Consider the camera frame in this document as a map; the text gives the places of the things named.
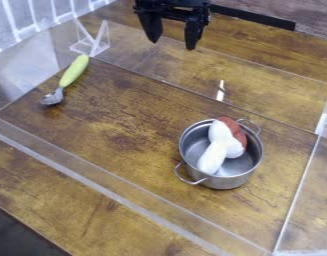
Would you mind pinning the clear acrylic enclosure wall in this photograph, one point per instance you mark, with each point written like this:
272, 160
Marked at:
208, 216

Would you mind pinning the black strip on table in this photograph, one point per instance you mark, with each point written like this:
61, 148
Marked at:
253, 17

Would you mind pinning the clear acrylic triangular stand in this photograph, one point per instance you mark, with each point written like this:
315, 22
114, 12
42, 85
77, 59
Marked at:
90, 45

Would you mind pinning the silver metal pot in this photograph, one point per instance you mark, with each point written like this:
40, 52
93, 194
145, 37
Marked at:
235, 170

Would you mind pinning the white plush mushroom red cap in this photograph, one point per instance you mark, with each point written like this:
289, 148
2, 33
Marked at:
227, 144

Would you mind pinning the yellow-green handled metal spoon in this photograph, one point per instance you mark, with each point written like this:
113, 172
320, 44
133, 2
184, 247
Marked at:
69, 76

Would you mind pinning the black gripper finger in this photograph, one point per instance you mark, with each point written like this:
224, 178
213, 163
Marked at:
192, 33
150, 28

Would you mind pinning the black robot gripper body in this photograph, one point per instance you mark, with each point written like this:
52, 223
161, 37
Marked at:
152, 11

